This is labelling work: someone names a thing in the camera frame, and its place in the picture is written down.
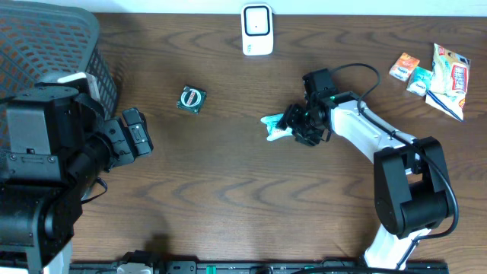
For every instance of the orange white tissue pack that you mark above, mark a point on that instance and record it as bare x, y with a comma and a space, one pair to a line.
404, 67

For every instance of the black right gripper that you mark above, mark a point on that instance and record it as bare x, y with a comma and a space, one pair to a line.
288, 119

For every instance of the teal snack packet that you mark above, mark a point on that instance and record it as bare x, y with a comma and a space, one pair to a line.
273, 130

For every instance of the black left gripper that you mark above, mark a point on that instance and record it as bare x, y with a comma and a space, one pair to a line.
124, 141

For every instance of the green white tissue pack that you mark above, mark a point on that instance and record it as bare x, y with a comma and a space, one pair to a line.
419, 81

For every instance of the white blue snack bag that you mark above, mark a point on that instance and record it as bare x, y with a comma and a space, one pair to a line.
449, 83

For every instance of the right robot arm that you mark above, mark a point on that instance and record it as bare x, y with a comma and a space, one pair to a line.
413, 197

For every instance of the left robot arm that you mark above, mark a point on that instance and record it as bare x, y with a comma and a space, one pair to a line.
41, 200

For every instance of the grey plastic mesh basket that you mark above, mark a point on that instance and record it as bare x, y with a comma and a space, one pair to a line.
39, 44

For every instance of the white barcode scanner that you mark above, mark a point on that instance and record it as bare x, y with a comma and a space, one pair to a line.
257, 29

